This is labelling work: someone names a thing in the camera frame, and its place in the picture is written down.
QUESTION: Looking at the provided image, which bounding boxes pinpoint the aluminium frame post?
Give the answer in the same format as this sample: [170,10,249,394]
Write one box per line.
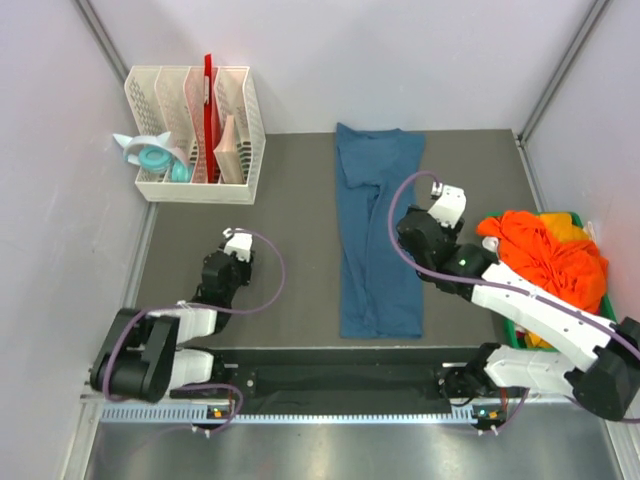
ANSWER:
[516,0,612,148]
[71,0,129,84]

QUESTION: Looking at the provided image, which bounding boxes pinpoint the white file organizer rack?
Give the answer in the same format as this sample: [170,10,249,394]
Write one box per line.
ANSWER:
[124,65,266,205]

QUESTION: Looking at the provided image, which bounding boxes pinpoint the aluminium frame post right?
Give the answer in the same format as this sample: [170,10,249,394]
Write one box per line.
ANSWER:
[516,0,612,148]

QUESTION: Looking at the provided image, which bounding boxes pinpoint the aluminium frame post left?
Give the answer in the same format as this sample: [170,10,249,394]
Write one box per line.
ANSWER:
[71,0,129,84]

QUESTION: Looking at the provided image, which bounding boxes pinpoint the green plastic basket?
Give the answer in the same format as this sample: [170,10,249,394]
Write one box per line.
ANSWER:
[487,211,619,351]

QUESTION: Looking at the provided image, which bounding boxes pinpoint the orange t shirt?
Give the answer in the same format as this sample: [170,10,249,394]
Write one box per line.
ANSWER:
[476,210,609,314]

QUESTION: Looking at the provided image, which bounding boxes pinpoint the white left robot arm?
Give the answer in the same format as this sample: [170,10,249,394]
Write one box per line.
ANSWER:
[89,230,253,403]

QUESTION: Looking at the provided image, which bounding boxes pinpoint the beige book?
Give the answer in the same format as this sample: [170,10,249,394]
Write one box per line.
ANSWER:
[214,115,245,185]

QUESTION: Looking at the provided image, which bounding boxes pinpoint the grey slotted cable duct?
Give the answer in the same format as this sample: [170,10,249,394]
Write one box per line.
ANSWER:
[100,404,505,425]

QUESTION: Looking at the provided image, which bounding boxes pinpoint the red folder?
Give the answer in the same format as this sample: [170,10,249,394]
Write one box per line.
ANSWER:
[203,53,220,184]

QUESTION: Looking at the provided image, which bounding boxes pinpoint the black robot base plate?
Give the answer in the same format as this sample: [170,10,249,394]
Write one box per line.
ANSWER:
[169,347,526,415]

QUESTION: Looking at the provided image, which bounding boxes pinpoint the blue t shirt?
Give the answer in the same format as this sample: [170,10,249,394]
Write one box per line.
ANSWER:
[335,123,426,339]

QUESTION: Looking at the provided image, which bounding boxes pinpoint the teal cat ear headphones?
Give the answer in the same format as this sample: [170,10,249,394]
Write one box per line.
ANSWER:
[112,131,194,183]

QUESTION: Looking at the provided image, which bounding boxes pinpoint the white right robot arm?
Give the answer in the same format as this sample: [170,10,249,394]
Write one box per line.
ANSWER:
[386,182,639,423]

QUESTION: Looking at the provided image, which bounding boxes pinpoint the white t shirt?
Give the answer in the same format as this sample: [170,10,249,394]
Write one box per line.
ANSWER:
[481,236,500,253]

